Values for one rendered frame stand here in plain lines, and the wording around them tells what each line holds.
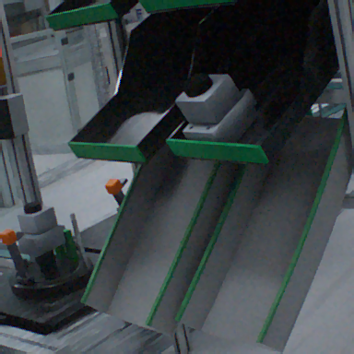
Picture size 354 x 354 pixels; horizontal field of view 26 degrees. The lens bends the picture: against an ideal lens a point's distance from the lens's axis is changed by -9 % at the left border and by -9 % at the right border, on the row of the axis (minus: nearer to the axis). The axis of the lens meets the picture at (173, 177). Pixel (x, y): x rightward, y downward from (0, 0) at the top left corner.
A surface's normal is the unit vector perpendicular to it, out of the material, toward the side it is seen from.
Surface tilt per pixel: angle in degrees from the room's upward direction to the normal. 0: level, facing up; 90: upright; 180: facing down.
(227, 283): 45
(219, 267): 90
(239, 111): 90
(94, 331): 90
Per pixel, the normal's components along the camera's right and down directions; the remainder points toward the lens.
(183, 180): -0.65, -0.45
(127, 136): -0.48, -0.73
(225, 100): 0.65, 0.07
